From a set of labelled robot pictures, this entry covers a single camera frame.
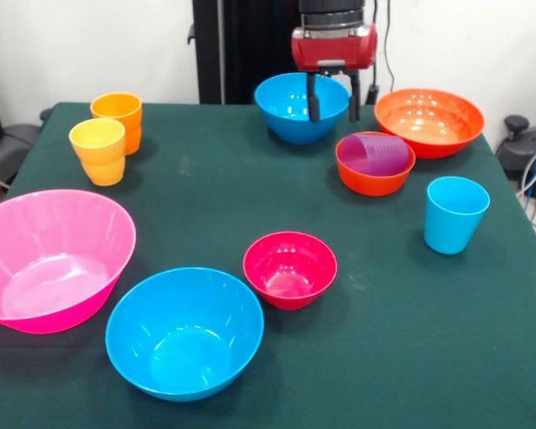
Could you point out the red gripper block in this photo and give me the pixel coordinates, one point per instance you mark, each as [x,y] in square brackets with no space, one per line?
[335,47]

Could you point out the medium blue bowl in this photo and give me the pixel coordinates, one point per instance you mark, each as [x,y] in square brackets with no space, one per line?
[286,107]

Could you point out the purple cup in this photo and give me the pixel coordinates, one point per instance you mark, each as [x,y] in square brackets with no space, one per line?
[379,156]

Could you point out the small orange-red bowl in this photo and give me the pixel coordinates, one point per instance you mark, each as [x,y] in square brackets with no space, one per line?
[375,185]

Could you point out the large orange-red bowl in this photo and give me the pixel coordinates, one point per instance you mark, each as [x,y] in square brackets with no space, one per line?
[429,120]

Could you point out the dark green table cloth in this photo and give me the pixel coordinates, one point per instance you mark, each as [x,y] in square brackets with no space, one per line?
[205,201]

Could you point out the blue cup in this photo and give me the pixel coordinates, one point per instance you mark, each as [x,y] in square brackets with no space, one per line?
[453,219]

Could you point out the small magenta bowl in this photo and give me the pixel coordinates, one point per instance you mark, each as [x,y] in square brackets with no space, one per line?
[290,268]

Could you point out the orange cup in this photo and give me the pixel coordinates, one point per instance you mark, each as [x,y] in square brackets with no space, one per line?
[120,109]

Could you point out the yellow cup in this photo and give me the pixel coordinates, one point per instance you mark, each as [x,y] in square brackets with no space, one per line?
[99,152]

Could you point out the large blue bowl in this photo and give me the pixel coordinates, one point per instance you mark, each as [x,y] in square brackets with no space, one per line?
[183,330]

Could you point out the large pink bowl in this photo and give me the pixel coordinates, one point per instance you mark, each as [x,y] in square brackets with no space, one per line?
[49,250]

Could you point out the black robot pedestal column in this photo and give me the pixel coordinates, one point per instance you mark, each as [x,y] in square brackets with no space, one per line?
[250,44]

